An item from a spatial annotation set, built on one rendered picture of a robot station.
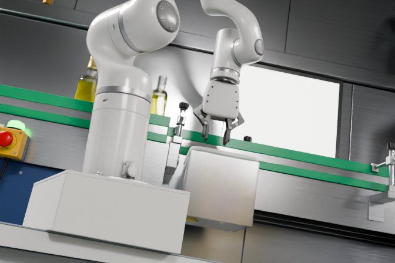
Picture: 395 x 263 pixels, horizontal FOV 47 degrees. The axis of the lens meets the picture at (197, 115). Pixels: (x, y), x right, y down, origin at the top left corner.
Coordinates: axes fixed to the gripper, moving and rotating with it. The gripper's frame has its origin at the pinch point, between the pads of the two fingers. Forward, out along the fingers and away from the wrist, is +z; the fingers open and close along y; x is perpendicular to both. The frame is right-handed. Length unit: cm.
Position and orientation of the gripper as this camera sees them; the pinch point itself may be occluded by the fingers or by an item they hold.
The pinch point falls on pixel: (216, 135)
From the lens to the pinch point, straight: 123.0
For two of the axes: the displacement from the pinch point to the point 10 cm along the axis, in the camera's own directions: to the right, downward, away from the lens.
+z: -1.6, 9.3, -3.2
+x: 1.6, -3.0, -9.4
